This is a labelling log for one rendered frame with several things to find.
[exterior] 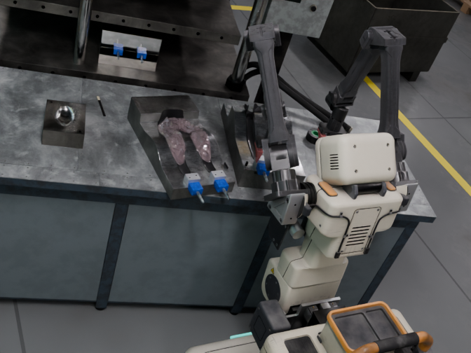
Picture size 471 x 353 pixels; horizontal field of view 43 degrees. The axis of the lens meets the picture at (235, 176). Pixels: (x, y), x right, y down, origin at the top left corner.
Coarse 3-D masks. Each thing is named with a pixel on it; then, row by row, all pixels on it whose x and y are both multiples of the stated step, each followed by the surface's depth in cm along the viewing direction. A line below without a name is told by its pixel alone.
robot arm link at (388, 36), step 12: (384, 36) 191; (396, 36) 192; (384, 48) 192; (396, 48) 192; (384, 60) 194; (396, 60) 193; (384, 72) 196; (396, 72) 194; (384, 84) 196; (396, 84) 195; (384, 96) 197; (396, 96) 196; (384, 108) 198; (396, 108) 198; (384, 120) 199; (396, 120) 199; (396, 132) 200
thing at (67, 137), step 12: (48, 108) 232; (60, 108) 235; (72, 108) 236; (84, 108) 238; (48, 120) 226; (60, 120) 232; (72, 120) 233; (84, 120) 232; (48, 132) 223; (60, 132) 224; (72, 132) 225; (84, 132) 227; (48, 144) 226; (60, 144) 227; (72, 144) 228
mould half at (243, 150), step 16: (224, 112) 268; (240, 112) 254; (256, 112) 258; (224, 128) 265; (240, 128) 251; (256, 128) 253; (288, 128) 258; (240, 144) 246; (240, 160) 238; (240, 176) 235; (256, 176) 236; (272, 176) 237; (304, 176) 240
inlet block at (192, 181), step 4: (184, 176) 223; (188, 176) 221; (192, 176) 222; (196, 176) 223; (184, 180) 223; (188, 180) 220; (192, 180) 221; (196, 180) 222; (188, 184) 221; (192, 184) 221; (196, 184) 221; (188, 188) 222; (192, 188) 219; (196, 188) 220; (200, 188) 220; (192, 192) 219; (196, 192) 220; (200, 192) 221; (200, 196) 218; (200, 200) 217
